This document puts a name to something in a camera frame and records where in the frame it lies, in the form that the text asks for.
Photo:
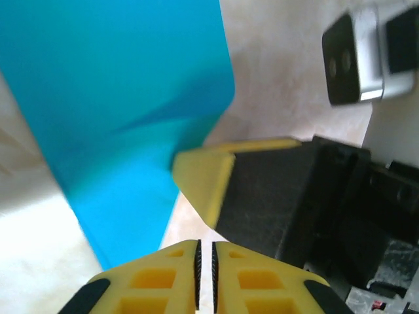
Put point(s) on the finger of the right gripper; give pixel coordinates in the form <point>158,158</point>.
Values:
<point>262,196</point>

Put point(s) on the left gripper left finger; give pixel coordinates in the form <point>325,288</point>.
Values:
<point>154,281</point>

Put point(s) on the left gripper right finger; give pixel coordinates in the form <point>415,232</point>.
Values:
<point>262,281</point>

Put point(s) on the blue square paper sheet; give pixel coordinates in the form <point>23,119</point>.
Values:
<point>114,98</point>

